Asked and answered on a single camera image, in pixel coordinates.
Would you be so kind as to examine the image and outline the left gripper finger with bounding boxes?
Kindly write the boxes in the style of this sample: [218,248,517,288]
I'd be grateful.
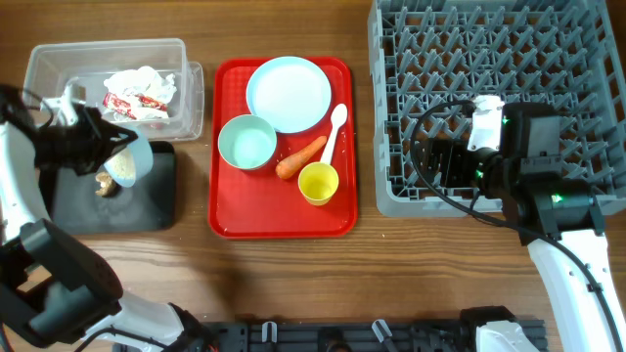
[95,139,131,169]
[97,120,138,145]

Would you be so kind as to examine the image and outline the white rice pile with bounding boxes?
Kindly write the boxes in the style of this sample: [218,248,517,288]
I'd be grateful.
[105,149,136,180]

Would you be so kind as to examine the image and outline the light blue bowl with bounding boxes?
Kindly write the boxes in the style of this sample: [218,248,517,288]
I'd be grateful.
[112,127,154,188]

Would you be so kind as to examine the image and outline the red snack wrapper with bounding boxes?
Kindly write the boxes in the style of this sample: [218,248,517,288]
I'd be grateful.
[103,93,168,120]

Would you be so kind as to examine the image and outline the brown mushroom piece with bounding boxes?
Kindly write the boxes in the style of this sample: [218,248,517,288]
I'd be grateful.
[95,171,117,198]

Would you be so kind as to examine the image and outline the white tissue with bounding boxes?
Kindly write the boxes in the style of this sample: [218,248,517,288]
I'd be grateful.
[104,66,177,121]

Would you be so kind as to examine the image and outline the green bowl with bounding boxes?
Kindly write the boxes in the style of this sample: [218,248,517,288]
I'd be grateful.
[217,114,278,171]

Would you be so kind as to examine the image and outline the yellow plastic cup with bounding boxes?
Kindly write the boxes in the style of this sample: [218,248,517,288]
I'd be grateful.
[297,162,339,206]

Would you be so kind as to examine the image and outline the orange carrot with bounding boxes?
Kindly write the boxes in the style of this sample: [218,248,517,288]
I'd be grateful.
[275,136,328,180]

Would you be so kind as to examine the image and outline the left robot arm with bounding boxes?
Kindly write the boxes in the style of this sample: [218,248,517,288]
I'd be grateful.
[1,85,217,351]

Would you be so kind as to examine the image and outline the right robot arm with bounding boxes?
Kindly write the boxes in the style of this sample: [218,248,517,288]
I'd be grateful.
[439,95,625,351]

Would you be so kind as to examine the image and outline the clear plastic waste bin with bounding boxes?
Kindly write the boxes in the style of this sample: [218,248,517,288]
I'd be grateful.
[24,38,204,141]

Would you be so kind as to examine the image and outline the black waste tray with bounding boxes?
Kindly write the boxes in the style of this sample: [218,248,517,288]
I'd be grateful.
[39,141,177,235]

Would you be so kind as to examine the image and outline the grey dishwasher rack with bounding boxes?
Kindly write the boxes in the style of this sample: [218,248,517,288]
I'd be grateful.
[367,0,625,217]

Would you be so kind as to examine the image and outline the white plastic spoon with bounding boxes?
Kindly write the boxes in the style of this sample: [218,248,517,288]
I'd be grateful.
[320,104,348,164]

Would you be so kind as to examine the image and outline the red serving tray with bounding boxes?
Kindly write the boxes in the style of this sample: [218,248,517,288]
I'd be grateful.
[207,57,358,240]

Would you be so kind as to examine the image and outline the light blue plate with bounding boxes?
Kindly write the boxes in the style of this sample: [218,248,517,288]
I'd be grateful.
[246,56,333,134]

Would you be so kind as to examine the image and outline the right black cable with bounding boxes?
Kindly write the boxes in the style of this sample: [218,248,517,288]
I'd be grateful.
[408,100,626,338]

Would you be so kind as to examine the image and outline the black cable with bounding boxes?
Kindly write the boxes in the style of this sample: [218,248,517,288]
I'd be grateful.
[0,85,55,128]
[408,100,626,338]

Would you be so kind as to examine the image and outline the left black cable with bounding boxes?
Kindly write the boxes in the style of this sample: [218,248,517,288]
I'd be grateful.
[0,85,55,128]

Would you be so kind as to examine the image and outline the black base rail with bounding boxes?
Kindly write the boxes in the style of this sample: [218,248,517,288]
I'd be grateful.
[208,320,476,352]

